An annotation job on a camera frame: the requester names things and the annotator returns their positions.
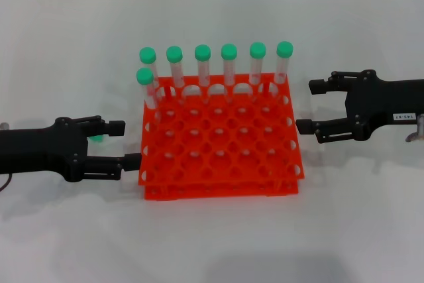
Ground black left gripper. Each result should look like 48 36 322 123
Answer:
0 115 143 183

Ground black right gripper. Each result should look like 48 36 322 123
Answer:
295 70 424 145

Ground orange test tube rack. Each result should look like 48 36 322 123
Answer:
137 72 305 201

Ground black cable with silver connector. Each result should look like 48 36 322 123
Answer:
0 174 13 195
405 113 424 143

